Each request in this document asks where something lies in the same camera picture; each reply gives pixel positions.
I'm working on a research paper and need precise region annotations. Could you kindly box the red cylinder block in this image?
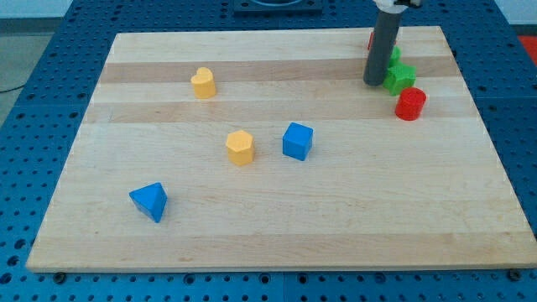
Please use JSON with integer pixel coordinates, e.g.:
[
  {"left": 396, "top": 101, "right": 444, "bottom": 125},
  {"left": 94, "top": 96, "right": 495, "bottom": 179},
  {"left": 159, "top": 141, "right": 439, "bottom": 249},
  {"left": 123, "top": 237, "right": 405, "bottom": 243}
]
[{"left": 394, "top": 87, "right": 427, "bottom": 121}]

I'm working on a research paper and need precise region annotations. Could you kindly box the green star block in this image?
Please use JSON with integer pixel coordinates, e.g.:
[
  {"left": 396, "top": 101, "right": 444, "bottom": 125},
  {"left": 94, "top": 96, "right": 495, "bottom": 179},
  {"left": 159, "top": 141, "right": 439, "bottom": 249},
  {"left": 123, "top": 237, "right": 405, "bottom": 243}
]
[{"left": 383, "top": 64, "right": 416, "bottom": 96}]

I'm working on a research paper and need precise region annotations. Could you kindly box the light wooden board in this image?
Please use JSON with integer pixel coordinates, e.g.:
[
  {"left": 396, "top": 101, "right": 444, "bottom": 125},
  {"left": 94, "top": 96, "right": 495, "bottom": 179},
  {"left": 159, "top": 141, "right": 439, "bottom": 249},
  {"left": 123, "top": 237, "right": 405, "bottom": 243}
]
[{"left": 26, "top": 26, "right": 536, "bottom": 273}]

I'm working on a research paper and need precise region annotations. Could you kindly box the yellow hexagon block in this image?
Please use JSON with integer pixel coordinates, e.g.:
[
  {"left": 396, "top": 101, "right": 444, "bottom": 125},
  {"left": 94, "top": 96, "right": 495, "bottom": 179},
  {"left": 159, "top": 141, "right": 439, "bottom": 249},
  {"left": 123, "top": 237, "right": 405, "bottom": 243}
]
[{"left": 226, "top": 130, "right": 255, "bottom": 166}]

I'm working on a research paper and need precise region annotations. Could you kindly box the blue cube block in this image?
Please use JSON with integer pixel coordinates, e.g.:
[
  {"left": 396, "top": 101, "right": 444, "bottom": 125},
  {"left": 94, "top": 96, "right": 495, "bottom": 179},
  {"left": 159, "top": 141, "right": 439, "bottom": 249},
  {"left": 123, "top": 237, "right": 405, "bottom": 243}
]
[{"left": 282, "top": 122, "right": 314, "bottom": 161}]

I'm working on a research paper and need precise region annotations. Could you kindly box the yellow heart block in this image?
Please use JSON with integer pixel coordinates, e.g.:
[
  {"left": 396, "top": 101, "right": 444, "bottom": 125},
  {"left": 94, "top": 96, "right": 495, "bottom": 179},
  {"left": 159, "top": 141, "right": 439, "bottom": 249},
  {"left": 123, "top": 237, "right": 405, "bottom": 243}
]
[{"left": 190, "top": 67, "right": 216, "bottom": 99}]

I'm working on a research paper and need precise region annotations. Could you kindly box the blue triangle block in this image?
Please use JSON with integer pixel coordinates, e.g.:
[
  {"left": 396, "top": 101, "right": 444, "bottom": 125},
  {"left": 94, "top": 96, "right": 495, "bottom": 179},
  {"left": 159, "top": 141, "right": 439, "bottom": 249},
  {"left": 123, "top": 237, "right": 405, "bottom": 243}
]
[{"left": 128, "top": 182, "right": 168, "bottom": 223}]

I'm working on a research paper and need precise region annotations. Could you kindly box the green round block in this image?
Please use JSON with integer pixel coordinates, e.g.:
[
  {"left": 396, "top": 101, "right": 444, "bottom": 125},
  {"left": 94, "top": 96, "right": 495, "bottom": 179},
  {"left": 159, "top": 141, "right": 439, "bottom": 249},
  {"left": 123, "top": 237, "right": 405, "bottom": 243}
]
[{"left": 388, "top": 45, "right": 402, "bottom": 68}]

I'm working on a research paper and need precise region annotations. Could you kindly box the red block behind rod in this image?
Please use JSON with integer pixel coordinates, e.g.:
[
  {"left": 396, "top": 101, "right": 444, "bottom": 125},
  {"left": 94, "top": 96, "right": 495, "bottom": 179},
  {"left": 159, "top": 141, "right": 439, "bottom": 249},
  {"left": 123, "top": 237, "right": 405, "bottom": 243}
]
[{"left": 367, "top": 31, "right": 374, "bottom": 51}]

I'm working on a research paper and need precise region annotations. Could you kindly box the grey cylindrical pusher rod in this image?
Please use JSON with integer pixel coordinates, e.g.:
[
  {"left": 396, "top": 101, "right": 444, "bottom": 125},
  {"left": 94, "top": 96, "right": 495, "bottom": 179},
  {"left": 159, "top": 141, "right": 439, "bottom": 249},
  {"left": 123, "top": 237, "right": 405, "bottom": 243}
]
[{"left": 363, "top": 11, "right": 402, "bottom": 86}]

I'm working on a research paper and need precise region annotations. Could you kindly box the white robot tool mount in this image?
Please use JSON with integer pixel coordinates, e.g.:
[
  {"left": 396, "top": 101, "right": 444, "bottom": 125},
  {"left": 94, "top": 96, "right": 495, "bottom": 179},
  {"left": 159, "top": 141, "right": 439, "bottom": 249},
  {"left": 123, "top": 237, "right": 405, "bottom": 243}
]
[{"left": 373, "top": 0, "right": 424, "bottom": 14}]

